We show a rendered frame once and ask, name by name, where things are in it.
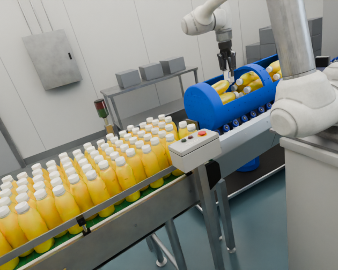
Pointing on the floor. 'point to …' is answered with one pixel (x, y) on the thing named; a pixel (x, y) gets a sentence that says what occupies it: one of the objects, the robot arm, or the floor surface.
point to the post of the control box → (208, 216)
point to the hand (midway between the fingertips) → (228, 76)
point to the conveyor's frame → (132, 229)
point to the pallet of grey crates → (316, 23)
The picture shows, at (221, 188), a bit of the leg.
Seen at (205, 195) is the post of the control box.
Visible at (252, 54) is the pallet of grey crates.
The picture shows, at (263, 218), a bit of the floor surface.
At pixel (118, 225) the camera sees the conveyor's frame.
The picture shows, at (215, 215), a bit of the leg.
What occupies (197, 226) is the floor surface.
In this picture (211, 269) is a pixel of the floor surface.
